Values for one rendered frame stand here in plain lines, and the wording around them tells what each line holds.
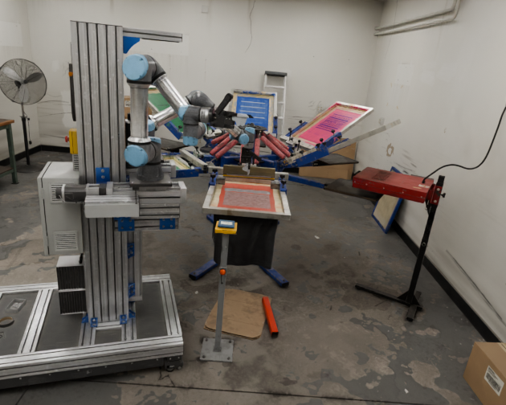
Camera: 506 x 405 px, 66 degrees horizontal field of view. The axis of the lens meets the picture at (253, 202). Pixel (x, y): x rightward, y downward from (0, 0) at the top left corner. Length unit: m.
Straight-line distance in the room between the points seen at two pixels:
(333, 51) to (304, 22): 0.67
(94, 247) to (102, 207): 0.49
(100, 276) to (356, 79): 5.76
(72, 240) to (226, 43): 5.25
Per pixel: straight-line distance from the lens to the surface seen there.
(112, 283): 2.71
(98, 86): 2.32
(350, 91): 7.35
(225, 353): 2.92
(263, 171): 3.08
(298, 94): 7.20
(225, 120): 1.92
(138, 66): 1.99
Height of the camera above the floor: 1.93
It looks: 20 degrees down
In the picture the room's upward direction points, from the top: 6 degrees clockwise
